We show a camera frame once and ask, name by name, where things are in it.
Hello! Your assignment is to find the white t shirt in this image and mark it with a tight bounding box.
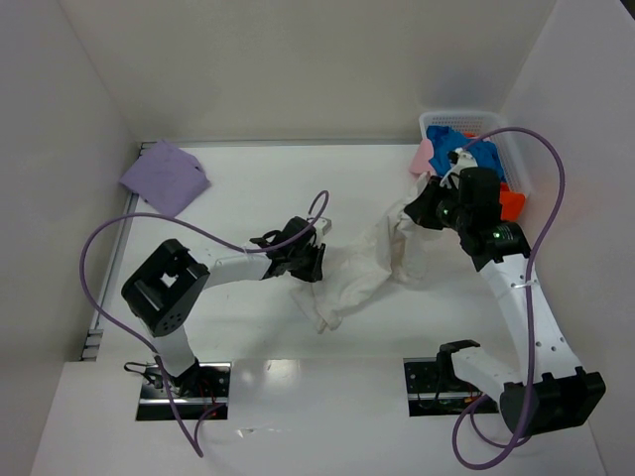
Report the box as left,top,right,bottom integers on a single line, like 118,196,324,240
291,172,441,333

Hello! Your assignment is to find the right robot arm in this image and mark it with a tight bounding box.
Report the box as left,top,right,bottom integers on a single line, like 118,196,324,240
405,167,606,437

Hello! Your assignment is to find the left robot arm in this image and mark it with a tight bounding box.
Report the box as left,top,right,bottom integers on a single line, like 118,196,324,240
121,216,331,397

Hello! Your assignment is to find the pink t shirt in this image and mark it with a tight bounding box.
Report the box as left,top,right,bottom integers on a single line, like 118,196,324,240
409,138,436,177

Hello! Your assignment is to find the blue t shirt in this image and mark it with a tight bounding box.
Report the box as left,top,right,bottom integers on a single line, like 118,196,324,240
426,124,507,183

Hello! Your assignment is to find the orange t shirt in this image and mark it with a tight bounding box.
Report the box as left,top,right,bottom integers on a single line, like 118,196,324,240
499,182,526,222

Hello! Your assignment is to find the white plastic basket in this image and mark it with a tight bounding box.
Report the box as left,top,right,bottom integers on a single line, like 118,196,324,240
419,109,532,197

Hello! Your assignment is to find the folded purple t shirt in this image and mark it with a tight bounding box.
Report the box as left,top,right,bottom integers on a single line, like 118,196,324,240
119,140,210,217

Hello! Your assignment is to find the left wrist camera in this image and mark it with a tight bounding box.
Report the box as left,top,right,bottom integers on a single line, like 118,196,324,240
313,217,332,237

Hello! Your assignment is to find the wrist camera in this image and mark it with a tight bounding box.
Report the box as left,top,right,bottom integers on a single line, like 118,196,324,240
313,217,332,237
447,148,477,174

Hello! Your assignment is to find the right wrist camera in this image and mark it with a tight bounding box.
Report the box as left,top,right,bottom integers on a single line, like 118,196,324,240
447,148,477,174

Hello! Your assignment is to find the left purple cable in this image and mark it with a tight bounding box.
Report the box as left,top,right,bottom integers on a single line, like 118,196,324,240
79,189,330,458

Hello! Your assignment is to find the purple cable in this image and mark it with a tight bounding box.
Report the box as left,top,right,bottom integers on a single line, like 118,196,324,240
79,189,330,458
436,127,568,470

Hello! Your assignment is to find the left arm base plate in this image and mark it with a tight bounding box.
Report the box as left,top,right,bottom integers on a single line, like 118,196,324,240
124,362,231,421

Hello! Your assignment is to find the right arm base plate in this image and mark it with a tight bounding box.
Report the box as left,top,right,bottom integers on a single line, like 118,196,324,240
403,358,481,417

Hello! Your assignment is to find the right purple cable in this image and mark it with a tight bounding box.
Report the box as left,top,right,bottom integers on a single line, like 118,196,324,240
436,127,568,470

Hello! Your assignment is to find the aluminium rail bracket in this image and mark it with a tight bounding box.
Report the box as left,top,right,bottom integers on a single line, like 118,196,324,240
79,328,103,362

